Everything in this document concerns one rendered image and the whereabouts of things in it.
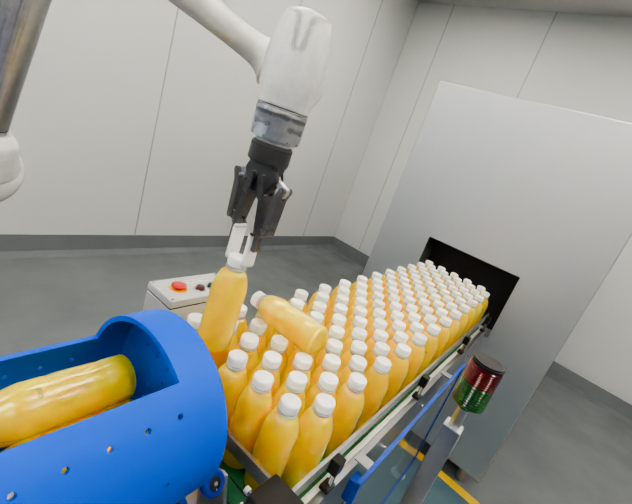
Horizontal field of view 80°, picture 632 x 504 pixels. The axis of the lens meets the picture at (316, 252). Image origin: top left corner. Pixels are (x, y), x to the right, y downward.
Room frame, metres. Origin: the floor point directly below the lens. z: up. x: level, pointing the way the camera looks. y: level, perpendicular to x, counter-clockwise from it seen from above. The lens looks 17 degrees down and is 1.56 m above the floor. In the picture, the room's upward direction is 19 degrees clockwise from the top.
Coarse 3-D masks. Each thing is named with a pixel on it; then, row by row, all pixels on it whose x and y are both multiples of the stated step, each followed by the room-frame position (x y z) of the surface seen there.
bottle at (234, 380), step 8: (224, 368) 0.63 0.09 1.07; (232, 368) 0.63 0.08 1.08; (240, 368) 0.63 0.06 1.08; (224, 376) 0.62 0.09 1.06; (232, 376) 0.62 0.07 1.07; (240, 376) 0.63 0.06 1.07; (224, 384) 0.61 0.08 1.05; (232, 384) 0.61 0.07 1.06; (240, 384) 0.62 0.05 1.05; (224, 392) 0.61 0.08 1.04; (232, 392) 0.61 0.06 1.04; (240, 392) 0.62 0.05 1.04; (232, 400) 0.61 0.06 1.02; (232, 408) 0.62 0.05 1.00
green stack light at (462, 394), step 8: (456, 384) 0.68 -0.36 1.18; (464, 384) 0.65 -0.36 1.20; (456, 392) 0.66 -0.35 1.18; (464, 392) 0.65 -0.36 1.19; (472, 392) 0.64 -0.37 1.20; (480, 392) 0.64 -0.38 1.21; (456, 400) 0.65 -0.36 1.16; (464, 400) 0.64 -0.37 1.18; (472, 400) 0.64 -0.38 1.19; (480, 400) 0.64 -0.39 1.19; (488, 400) 0.64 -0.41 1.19; (464, 408) 0.64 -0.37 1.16; (472, 408) 0.64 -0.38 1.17; (480, 408) 0.64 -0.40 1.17
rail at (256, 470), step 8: (232, 440) 0.56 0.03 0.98; (232, 448) 0.56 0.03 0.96; (240, 448) 0.55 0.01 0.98; (240, 456) 0.55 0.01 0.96; (248, 456) 0.54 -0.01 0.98; (248, 464) 0.54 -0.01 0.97; (256, 464) 0.53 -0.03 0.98; (248, 472) 0.53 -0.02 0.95; (256, 472) 0.53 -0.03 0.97; (264, 472) 0.52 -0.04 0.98; (256, 480) 0.52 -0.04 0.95; (264, 480) 0.51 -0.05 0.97
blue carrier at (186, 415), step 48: (96, 336) 0.51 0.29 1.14; (144, 336) 0.53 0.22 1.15; (192, 336) 0.47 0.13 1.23; (0, 384) 0.41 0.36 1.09; (144, 384) 0.52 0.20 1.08; (192, 384) 0.41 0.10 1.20; (96, 432) 0.30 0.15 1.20; (144, 432) 0.34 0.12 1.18; (192, 432) 0.38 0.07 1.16; (0, 480) 0.23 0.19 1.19; (48, 480) 0.25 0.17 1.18; (96, 480) 0.28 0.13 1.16; (144, 480) 0.32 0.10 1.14; (192, 480) 0.38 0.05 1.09
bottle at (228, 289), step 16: (224, 272) 0.66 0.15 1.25; (240, 272) 0.67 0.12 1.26; (224, 288) 0.65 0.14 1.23; (240, 288) 0.66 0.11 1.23; (208, 304) 0.65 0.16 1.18; (224, 304) 0.65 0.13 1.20; (240, 304) 0.67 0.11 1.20; (208, 320) 0.65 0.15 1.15; (224, 320) 0.65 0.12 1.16; (208, 336) 0.64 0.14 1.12; (224, 336) 0.65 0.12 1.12
